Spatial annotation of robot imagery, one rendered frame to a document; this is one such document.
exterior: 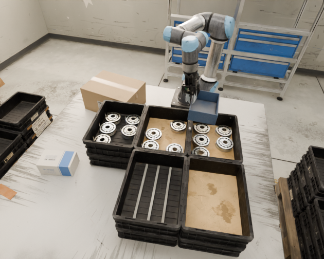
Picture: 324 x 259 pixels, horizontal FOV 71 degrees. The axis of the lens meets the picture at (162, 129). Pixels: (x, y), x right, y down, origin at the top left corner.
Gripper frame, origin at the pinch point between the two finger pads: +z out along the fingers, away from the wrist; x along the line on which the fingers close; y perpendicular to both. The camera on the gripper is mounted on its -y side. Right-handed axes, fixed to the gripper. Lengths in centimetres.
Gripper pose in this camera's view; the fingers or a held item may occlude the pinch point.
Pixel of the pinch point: (191, 100)
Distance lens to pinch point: 128.4
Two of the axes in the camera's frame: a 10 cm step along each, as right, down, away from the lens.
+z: 1.0, 7.4, 6.7
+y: -2.7, 6.6, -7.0
